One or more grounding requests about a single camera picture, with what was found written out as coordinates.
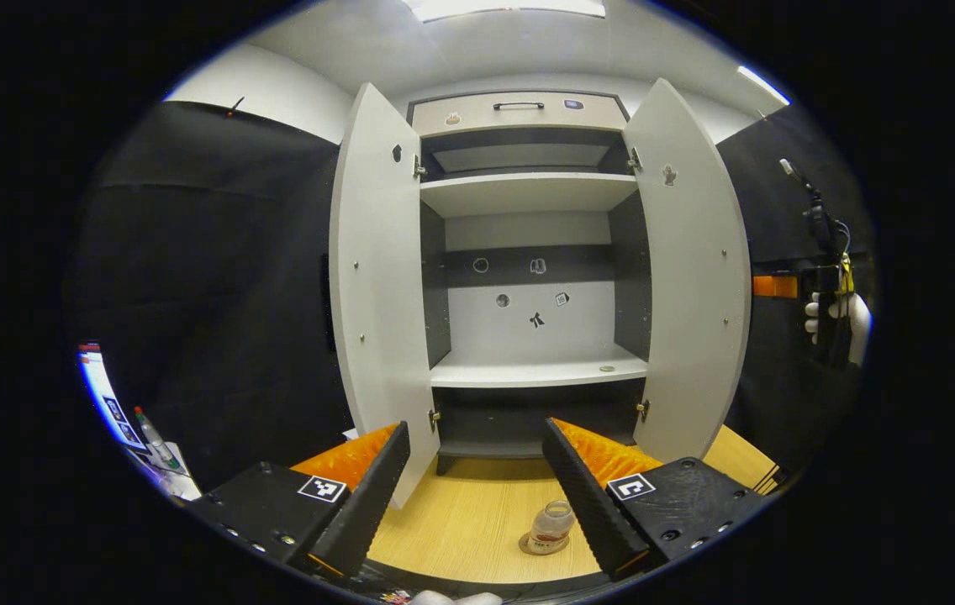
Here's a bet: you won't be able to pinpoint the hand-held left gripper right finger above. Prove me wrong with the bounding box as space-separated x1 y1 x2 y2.
541 417 768 582

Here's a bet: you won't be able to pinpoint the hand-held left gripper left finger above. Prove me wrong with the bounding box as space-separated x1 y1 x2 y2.
187 420 413 581

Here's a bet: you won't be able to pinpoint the clear bottle with red label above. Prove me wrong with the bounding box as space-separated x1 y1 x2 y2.
528 501 576 555

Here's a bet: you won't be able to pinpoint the round brown coaster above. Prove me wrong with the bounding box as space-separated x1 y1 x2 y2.
518 531 571 556

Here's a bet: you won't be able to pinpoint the grey cabinet door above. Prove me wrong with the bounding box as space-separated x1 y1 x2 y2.
328 82 445 510
620 77 753 465

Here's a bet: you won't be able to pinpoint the grey cabinet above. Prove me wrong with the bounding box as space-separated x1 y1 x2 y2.
406 90 655 476

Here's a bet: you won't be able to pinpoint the grey cabinet drawer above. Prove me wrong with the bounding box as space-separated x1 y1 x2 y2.
410 91 630 138

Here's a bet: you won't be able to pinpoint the white paper sheets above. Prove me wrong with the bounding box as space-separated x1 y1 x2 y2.
129 441 203 501

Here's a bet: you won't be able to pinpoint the marker pen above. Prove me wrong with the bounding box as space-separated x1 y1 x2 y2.
135 407 180 470

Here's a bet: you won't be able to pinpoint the bright screen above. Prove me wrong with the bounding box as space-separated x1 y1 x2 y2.
78 343 146 450

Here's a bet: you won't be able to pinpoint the large ceiling light panel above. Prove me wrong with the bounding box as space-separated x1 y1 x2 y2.
402 0 606 24

